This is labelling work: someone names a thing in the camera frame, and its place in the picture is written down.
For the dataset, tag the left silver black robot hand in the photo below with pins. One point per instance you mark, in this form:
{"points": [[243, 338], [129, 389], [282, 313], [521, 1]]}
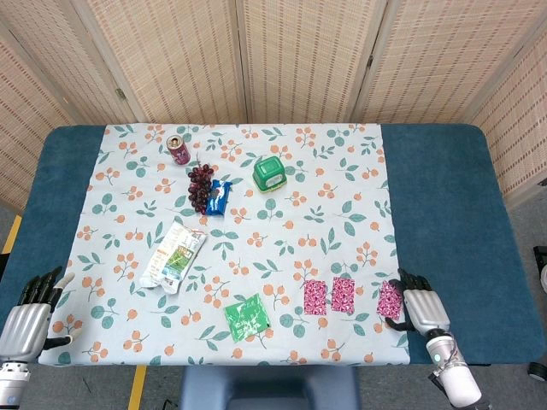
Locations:
{"points": [[23, 329]]}

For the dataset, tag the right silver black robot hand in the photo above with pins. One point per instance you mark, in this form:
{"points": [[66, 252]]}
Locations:
{"points": [[425, 309]]}

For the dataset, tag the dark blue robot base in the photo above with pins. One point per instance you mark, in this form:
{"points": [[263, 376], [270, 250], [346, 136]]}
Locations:
{"points": [[269, 384]]}

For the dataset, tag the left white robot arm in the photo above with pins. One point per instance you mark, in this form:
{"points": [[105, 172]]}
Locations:
{"points": [[13, 384]]}

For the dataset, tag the black white equipment piece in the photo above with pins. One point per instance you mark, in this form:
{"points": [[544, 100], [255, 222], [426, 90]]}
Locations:
{"points": [[541, 256]]}

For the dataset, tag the black caster wheel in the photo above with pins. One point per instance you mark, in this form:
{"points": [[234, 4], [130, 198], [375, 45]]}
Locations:
{"points": [[539, 371]]}

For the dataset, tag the white snack bag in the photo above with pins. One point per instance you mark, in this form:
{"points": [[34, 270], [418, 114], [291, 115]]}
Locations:
{"points": [[173, 256]]}

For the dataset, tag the green tea packet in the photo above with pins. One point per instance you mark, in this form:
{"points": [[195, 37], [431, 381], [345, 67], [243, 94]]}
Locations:
{"points": [[247, 318]]}

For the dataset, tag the floral print tablecloth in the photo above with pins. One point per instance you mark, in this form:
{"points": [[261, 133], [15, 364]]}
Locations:
{"points": [[273, 205]]}

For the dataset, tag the woven bamboo screen panel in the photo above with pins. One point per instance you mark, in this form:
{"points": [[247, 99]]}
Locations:
{"points": [[25, 128], [448, 55], [64, 51], [521, 128], [179, 55], [303, 55]]}

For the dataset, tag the green box with yellow base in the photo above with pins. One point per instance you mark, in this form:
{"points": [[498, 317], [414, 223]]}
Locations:
{"points": [[267, 173]]}

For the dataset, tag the dark red grape bunch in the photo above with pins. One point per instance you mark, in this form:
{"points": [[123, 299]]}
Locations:
{"points": [[198, 192]]}

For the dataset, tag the blue cookie pack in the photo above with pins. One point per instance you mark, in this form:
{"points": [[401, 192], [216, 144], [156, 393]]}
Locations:
{"points": [[219, 198]]}

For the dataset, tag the red soda can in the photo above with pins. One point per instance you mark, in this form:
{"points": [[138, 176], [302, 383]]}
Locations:
{"points": [[179, 153]]}

